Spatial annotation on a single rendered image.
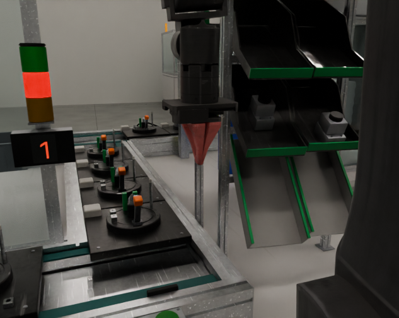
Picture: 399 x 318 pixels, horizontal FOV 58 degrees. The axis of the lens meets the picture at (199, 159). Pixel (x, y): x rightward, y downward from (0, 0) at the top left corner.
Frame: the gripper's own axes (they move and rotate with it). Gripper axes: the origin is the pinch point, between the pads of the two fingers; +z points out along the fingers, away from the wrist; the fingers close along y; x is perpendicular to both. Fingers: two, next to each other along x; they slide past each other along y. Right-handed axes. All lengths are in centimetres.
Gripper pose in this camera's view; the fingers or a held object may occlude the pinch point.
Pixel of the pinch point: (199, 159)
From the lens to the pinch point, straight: 57.2
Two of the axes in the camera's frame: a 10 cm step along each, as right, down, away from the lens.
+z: 0.0, 9.5, 3.0
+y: -9.4, 1.0, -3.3
